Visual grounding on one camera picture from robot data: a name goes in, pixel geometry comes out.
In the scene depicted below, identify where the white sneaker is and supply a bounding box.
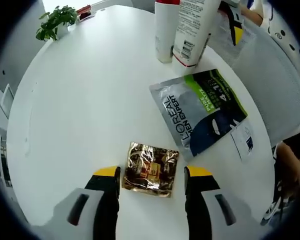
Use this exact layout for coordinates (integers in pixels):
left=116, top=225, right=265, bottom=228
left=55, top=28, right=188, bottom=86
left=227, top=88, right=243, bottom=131
left=261, top=197, right=292, bottom=227

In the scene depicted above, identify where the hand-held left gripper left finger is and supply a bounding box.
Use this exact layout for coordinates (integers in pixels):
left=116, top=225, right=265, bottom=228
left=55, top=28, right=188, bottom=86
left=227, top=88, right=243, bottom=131
left=52, top=164, right=123, bottom=240

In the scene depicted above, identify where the white office chair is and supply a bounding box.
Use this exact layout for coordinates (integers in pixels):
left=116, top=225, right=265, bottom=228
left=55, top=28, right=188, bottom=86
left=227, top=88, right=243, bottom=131
left=0, top=83, right=15, bottom=120

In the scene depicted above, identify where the tall red-collared skincare bottle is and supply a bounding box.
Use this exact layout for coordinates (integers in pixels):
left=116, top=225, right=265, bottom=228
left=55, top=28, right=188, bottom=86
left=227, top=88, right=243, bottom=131
left=154, top=0, right=181, bottom=64

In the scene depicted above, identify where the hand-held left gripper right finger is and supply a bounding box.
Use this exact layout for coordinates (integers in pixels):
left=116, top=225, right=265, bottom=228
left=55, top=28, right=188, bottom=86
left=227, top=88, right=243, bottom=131
left=184, top=165, right=252, bottom=240

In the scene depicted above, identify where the grey mesh chair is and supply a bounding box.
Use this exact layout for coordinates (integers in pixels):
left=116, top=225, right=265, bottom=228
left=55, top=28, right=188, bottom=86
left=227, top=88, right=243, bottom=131
left=207, top=7, right=300, bottom=151

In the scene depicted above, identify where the person's leg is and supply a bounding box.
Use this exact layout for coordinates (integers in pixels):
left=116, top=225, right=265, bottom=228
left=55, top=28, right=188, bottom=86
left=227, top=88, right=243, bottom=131
left=274, top=141, right=300, bottom=201

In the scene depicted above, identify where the gold skincare sachet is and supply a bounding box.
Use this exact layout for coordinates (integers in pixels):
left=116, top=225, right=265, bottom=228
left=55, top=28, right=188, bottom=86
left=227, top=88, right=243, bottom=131
left=121, top=141, right=180, bottom=199

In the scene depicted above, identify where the red box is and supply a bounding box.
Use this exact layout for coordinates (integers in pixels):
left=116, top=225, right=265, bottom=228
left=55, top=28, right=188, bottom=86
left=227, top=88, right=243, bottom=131
left=76, top=6, right=96, bottom=21

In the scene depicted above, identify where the potted green plant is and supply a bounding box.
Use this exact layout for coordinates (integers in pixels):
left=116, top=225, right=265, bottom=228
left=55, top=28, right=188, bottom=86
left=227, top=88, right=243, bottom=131
left=35, top=5, right=78, bottom=42

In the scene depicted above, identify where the white skincare tube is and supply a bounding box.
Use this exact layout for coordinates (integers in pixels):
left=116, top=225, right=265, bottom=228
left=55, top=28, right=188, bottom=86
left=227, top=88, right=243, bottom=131
left=171, top=0, right=221, bottom=69

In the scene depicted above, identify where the green black skincare mask packet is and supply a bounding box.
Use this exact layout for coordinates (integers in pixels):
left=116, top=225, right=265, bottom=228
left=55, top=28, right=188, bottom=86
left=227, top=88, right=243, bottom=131
left=148, top=68, right=249, bottom=163

